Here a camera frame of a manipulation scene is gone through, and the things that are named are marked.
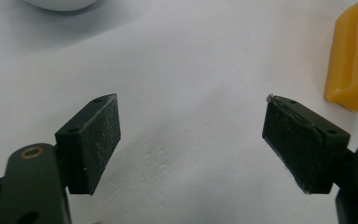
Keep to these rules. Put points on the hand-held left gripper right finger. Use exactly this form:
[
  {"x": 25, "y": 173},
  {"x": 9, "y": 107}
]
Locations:
[{"x": 304, "y": 146}]

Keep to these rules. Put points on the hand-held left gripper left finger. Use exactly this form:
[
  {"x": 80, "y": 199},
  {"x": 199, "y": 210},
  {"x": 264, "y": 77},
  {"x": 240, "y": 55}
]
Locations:
[{"x": 87, "y": 146}]

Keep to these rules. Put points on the yellow plastic object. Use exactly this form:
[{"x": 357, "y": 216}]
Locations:
[{"x": 354, "y": 62}]

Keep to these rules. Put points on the white round object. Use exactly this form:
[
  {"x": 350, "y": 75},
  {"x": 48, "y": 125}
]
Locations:
[{"x": 62, "y": 3}]

